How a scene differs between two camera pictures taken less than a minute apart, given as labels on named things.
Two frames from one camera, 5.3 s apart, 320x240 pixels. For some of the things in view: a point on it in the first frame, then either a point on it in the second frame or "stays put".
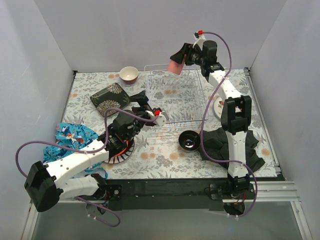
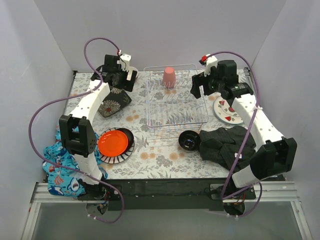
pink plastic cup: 175,67 → 169,80
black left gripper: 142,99 → 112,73
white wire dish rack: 179,95 stays put
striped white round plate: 122,156 stays put
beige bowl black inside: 189,141 stays put
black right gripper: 188,56 → 206,84
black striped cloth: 215,143 stays put
